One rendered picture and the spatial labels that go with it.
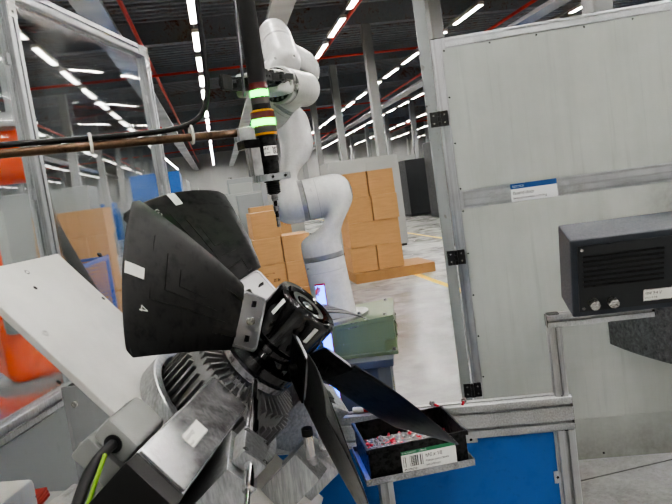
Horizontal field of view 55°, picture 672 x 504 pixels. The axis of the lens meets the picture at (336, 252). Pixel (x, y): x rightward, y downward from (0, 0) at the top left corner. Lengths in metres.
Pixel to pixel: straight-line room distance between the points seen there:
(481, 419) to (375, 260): 7.90
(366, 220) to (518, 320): 6.47
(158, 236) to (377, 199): 8.51
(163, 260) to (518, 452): 1.05
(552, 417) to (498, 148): 1.60
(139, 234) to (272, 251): 7.87
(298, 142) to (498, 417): 0.93
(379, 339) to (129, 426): 1.05
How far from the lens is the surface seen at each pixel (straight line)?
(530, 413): 1.62
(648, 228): 1.55
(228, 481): 0.88
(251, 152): 1.16
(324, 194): 1.83
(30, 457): 1.72
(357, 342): 1.83
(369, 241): 9.39
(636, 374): 3.23
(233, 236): 1.20
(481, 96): 2.98
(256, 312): 1.05
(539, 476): 1.70
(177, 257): 0.93
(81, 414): 1.18
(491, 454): 1.66
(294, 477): 1.14
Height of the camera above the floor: 1.41
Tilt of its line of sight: 6 degrees down
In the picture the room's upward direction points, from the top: 8 degrees counter-clockwise
